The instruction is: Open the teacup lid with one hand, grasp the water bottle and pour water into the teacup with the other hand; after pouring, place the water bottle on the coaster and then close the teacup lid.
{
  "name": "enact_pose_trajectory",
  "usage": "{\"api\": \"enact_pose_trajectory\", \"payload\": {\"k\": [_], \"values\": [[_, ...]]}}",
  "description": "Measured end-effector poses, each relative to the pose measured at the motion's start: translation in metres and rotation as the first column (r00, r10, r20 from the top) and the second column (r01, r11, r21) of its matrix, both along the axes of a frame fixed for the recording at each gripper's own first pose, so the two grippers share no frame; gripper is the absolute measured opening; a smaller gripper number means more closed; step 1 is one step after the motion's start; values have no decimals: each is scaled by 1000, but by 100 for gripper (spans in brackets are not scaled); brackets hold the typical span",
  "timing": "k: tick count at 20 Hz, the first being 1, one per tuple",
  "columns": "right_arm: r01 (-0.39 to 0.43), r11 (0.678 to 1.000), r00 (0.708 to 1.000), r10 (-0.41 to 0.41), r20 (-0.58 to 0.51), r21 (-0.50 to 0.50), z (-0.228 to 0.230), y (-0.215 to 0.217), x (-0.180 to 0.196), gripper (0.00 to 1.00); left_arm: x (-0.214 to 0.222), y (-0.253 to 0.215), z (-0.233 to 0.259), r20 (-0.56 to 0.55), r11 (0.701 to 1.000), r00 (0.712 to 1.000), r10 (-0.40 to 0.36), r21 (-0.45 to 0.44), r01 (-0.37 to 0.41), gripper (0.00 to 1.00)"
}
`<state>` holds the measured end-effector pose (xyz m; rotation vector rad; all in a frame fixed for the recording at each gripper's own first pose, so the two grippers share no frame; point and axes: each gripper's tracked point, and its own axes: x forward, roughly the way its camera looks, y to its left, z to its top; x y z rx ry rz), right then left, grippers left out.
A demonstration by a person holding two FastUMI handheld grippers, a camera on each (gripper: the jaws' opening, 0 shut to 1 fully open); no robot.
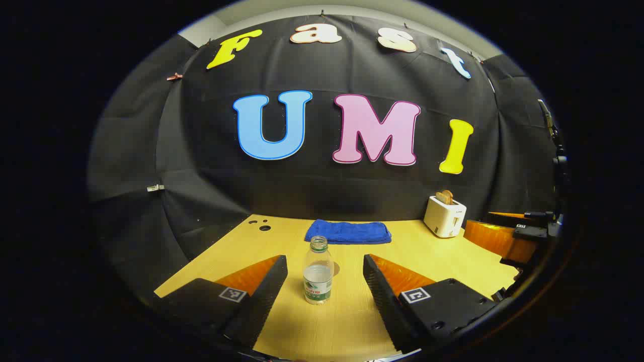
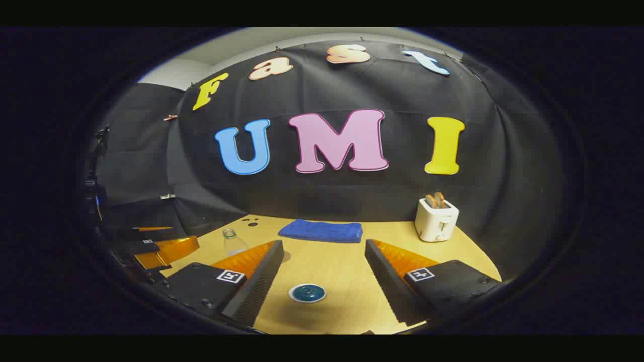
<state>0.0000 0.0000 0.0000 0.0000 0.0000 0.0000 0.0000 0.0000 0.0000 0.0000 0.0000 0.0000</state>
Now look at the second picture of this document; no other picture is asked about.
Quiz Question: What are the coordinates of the clear plastic water bottle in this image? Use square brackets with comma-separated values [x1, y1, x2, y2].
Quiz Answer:
[223, 228, 248, 257]

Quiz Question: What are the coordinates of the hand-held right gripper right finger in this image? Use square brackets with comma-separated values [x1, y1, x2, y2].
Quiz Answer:
[364, 238, 504, 326]

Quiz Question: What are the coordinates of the white toaster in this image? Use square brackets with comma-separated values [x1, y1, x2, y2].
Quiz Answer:
[415, 198, 460, 243]

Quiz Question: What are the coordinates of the blue folded towel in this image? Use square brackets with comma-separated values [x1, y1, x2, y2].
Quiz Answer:
[278, 219, 364, 244]

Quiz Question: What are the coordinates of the black backdrop cloth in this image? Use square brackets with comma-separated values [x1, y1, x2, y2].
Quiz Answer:
[96, 40, 569, 282]

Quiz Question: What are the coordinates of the white teacup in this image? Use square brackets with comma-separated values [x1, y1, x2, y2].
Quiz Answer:
[289, 283, 326, 304]

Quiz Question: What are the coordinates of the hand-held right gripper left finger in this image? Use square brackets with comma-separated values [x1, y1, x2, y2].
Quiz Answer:
[156, 239, 285, 330]

